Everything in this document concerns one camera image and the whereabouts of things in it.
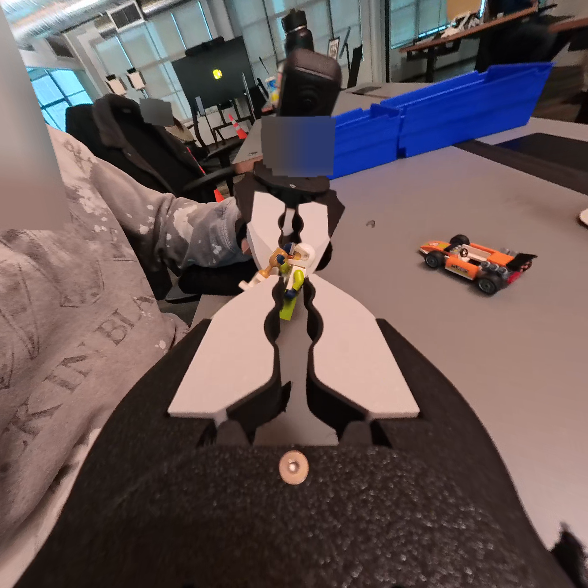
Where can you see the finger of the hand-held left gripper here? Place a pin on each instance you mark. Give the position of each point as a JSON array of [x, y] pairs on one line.
[[317, 225], [265, 225]]

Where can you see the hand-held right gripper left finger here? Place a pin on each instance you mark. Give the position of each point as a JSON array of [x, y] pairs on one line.
[[225, 367]]

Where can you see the green lego minifigure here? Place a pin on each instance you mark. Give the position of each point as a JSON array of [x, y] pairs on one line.
[[294, 276]]

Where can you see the white booklet stand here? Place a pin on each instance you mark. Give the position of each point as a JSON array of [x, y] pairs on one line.
[[583, 217]]

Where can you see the wooden desk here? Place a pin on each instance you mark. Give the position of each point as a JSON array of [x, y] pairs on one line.
[[469, 35]]

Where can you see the orange traffic cone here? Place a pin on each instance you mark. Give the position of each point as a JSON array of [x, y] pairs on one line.
[[241, 129]]

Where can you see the person's left forearm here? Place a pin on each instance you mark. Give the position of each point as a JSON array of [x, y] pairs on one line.
[[184, 230]]

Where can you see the black water bottle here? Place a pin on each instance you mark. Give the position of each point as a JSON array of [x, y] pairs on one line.
[[296, 28]]

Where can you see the black office chair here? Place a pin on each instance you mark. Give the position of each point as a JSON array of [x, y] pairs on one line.
[[138, 152]]

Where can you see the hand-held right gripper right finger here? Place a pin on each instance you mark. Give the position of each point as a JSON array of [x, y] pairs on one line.
[[363, 367]]

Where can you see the black wall screen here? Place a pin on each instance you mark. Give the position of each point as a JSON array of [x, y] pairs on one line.
[[216, 78]]

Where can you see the orange lego race car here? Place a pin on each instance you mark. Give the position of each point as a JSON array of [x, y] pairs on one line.
[[478, 259]]

